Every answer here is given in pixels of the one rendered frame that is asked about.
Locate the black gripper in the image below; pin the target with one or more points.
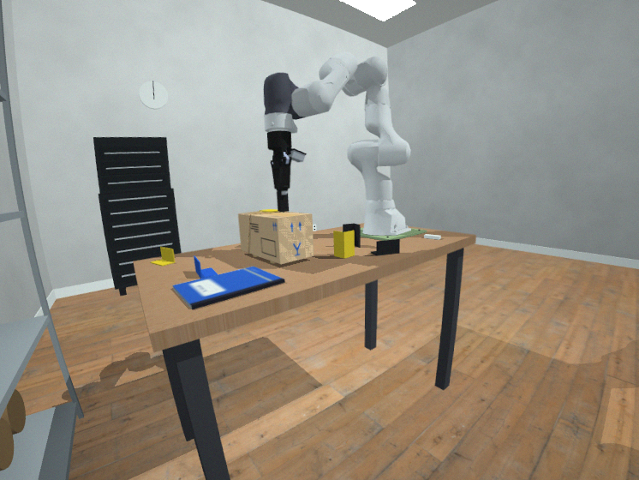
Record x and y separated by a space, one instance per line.
279 142

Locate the blue notebook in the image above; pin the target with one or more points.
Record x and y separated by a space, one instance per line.
202 292

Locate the tan cardboard box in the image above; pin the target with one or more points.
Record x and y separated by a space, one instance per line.
279 237

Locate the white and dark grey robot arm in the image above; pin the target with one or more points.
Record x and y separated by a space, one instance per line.
381 216

